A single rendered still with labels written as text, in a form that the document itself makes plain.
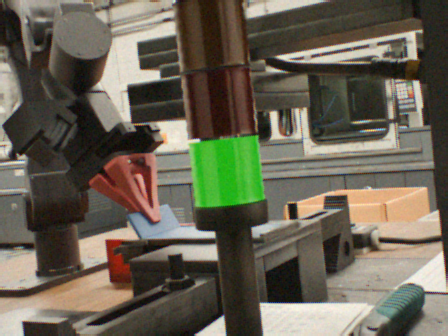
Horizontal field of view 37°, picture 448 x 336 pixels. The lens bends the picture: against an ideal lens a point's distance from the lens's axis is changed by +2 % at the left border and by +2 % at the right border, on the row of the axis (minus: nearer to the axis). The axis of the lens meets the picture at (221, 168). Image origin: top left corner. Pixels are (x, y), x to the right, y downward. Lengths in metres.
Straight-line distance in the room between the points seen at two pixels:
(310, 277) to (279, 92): 0.19
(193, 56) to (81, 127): 0.39
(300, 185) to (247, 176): 5.33
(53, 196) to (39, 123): 0.32
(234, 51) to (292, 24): 0.23
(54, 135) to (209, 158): 0.35
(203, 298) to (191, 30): 0.25
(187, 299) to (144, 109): 0.19
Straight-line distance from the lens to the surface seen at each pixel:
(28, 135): 0.68
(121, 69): 9.46
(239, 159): 0.34
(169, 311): 0.49
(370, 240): 0.97
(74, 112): 0.73
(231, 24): 0.34
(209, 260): 0.55
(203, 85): 0.34
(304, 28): 0.56
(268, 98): 0.63
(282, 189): 5.76
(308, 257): 0.69
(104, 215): 7.92
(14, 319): 0.74
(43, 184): 0.97
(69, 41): 0.69
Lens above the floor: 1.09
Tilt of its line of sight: 3 degrees down
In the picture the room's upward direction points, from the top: 6 degrees counter-clockwise
